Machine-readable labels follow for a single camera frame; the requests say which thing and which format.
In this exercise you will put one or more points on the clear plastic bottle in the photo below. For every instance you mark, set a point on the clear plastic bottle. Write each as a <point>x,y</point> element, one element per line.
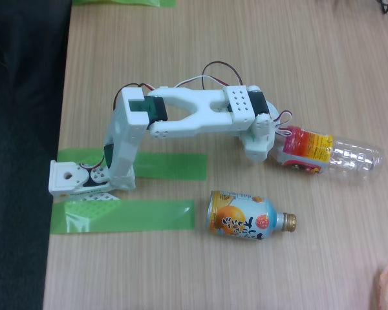
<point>310,145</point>

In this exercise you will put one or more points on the orange juice bottle can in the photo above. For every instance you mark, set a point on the orange juice bottle can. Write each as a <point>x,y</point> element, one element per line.
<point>236,216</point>

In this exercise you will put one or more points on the short green tape strip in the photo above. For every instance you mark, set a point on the short green tape strip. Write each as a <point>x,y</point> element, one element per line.
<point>171,166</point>

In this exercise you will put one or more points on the long green tape strip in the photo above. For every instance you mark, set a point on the long green tape strip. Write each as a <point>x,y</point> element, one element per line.
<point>142,216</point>

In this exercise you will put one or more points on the green tape at table edge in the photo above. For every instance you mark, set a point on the green tape at table edge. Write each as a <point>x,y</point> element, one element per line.
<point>123,2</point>

